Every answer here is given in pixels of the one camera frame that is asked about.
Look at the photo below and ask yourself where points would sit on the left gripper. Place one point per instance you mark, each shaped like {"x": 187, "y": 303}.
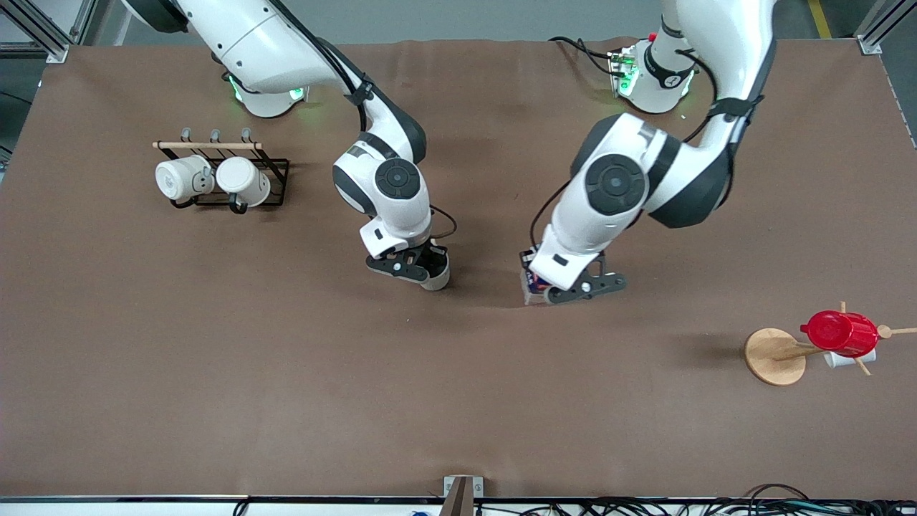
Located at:
{"x": 525, "y": 257}

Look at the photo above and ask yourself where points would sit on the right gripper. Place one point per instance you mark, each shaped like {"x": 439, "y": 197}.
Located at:
{"x": 432, "y": 255}

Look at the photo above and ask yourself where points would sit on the white mug grey inside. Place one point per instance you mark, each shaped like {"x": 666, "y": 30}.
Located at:
{"x": 437, "y": 281}

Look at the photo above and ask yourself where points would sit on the small milk carton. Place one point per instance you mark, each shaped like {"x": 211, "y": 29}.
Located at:
{"x": 531, "y": 287}

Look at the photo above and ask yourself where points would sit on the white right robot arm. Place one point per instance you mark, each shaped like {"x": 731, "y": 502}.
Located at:
{"x": 272, "y": 43}

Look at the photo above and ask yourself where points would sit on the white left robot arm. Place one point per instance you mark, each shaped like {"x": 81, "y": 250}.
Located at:
{"x": 645, "y": 172}

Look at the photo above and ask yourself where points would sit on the red plastic cup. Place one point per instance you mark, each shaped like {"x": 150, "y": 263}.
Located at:
{"x": 839, "y": 333}

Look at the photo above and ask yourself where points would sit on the small white cup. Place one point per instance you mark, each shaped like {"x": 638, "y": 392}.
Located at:
{"x": 838, "y": 360}

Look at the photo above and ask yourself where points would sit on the wooden mug tree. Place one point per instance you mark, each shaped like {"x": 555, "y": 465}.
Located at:
{"x": 774, "y": 356}

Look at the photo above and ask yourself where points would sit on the green-lit connector board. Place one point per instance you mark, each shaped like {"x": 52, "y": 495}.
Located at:
{"x": 622, "y": 72}

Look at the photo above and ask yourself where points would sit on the wooden rack rod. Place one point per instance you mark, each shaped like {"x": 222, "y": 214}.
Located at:
{"x": 208, "y": 145}

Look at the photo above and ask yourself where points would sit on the white mug with face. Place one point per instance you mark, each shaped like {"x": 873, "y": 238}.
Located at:
{"x": 179, "y": 178}

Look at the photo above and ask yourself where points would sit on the metal table edge bracket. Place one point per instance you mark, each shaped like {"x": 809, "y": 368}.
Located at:
{"x": 462, "y": 491}

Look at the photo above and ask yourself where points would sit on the aluminium frame post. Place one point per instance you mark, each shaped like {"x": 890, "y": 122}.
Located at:
{"x": 877, "y": 32}
{"x": 43, "y": 32}

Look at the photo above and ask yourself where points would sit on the white table edge rail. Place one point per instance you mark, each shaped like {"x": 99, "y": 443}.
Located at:
{"x": 107, "y": 507}

